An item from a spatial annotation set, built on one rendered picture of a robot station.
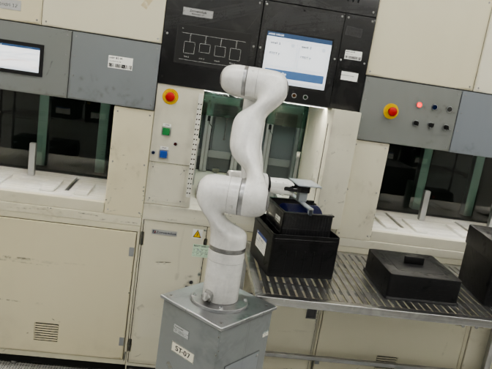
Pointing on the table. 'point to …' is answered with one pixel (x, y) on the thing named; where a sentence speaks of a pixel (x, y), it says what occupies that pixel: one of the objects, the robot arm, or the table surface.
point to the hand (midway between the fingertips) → (303, 187)
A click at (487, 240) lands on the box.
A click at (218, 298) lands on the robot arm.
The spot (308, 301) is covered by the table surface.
